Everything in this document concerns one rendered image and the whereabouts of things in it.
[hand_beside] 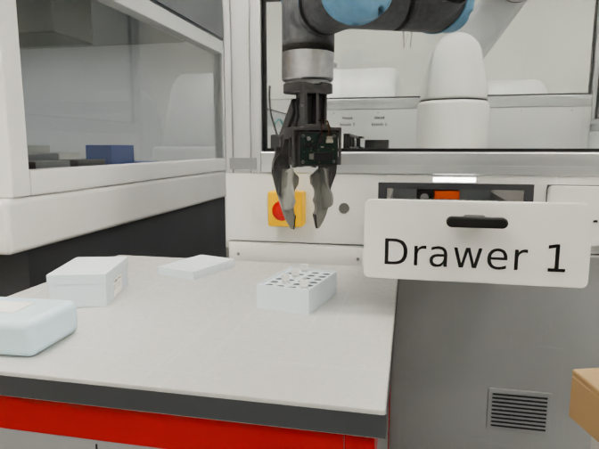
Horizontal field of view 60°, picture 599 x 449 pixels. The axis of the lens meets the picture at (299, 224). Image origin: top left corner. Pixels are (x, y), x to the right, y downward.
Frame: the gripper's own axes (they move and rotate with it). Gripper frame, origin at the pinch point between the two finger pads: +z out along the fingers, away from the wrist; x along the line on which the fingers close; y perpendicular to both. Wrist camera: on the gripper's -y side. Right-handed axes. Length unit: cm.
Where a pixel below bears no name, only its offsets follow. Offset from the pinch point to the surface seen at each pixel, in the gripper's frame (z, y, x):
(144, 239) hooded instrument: 16, -75, -27
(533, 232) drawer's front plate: -0.1, 19.3, 26.0
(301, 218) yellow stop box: 3.4, -23.4, 5.6
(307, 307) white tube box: 11.7, 7.4, -1.2
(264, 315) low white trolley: 12.9, 6.0, -7.4
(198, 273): 12.0, -17.8, -15.4
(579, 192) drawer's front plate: -3, -3, 53
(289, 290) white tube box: 9.6, 5.6, -3.6
